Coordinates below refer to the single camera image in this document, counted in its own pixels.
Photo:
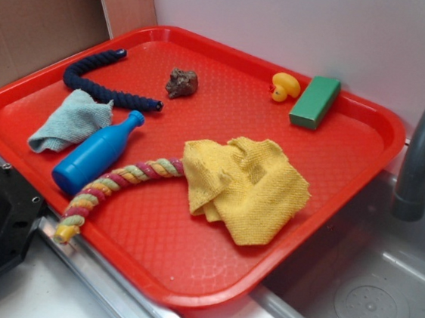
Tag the brown rock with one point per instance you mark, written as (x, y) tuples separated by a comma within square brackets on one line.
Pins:
[(181, 83)]

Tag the red plastic tray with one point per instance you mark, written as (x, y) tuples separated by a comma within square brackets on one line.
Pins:
[(146, 231)]

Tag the yellow towel cloth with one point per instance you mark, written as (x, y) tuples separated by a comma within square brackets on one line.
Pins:
[(248, 185)]

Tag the yellow rubber duck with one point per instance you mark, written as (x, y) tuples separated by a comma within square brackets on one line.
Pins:
[(284, 85)]

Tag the blue plastic bottle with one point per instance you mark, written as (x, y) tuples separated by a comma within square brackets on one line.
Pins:
[(95, 155)]

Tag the green rectangular block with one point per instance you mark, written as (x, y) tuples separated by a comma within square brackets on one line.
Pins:
[(314, 102)]

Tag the light blue cloth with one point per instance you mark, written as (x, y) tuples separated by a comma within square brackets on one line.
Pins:
[(76, 119)]

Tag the grey plastic sink basin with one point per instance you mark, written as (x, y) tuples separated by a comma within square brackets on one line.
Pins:
[(362, 263)]

